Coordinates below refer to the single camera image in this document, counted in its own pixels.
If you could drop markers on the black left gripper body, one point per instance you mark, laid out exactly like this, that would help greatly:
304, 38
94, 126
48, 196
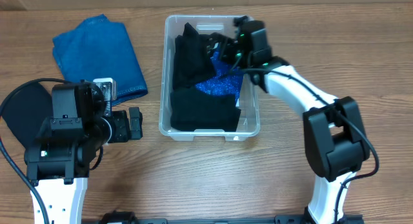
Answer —
134, 122

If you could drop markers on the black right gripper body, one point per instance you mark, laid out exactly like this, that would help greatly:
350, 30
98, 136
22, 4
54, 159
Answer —
231, 48

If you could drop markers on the sparkly blue green garment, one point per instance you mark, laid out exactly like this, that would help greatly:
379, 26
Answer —
222, 83

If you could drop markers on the black garment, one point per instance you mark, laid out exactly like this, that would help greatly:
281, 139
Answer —
193, 109

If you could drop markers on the blue denim jeans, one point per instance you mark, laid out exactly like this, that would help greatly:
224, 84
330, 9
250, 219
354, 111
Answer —
100, 48

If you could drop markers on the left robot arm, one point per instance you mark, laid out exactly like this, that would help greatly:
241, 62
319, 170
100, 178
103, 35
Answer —
59, 160

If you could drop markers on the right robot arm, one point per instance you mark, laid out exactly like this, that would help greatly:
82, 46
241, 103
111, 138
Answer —
336, 146

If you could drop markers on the clear plastic storage bin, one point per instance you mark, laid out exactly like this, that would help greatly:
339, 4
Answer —
249, 121

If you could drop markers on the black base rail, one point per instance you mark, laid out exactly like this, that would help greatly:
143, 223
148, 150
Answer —
129, 217

